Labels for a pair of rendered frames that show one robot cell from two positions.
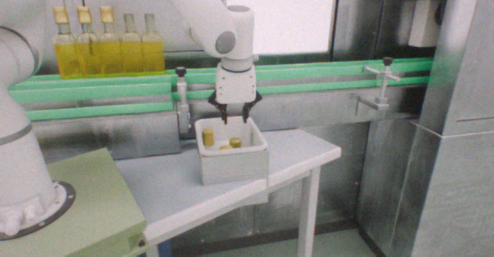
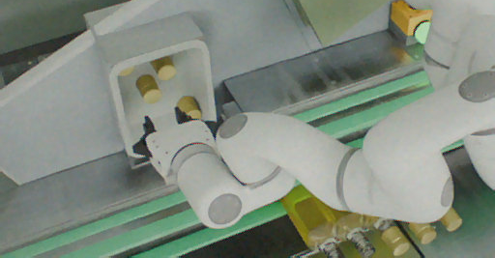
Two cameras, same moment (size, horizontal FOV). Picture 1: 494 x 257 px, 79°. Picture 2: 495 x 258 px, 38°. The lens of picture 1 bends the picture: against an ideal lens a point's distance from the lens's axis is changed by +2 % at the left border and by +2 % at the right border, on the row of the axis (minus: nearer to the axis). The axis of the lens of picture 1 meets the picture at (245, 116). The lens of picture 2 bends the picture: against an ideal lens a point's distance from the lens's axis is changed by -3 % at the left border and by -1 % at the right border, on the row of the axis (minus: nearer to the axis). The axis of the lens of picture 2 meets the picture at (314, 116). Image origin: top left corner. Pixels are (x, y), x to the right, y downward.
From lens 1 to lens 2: 0.70 m
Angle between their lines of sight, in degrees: 37
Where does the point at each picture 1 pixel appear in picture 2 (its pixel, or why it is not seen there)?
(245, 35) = (201, 175)
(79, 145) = (355, 58)
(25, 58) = (433, 45)
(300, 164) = (37, 78)
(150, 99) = not seen: hidden behind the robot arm
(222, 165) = (170, 35)
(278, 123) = (66, 179)
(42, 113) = (410, 81)
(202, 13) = (278, 126)
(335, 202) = not seen: outside the picture
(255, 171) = (117, 39)
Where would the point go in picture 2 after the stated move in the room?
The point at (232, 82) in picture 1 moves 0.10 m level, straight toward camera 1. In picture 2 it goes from (191, 139) to (196, 88)
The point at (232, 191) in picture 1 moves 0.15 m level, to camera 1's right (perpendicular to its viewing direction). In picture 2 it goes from (148, 5) to (59, 13)
